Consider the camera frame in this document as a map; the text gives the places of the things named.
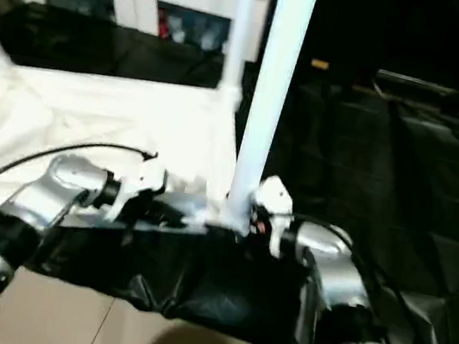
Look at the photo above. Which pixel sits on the white plastic table top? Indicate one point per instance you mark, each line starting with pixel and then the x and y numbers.
pixel 90 115

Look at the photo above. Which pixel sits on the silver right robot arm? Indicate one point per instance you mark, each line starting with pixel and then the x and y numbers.
pixel 336 267

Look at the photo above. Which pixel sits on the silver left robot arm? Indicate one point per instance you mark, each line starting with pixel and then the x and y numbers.
pixel 47 191

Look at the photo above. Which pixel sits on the black plastic mat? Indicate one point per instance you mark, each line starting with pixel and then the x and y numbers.
pixel 385 183

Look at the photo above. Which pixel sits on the red box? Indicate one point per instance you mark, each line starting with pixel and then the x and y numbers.
pixel 164 26

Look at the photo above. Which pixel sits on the black horizontal bar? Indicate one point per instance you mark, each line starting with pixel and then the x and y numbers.
pixel 443 90

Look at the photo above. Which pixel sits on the dark furniture with brass label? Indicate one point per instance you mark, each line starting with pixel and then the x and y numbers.
pixel 409 30

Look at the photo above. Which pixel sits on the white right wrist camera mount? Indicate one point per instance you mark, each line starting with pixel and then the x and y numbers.
pixel 276 205

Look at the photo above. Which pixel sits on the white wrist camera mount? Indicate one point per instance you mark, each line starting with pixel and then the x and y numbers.
pixel 140 184
pixel 276 205

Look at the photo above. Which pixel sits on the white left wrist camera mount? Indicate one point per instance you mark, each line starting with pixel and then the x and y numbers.
pixel 140 184

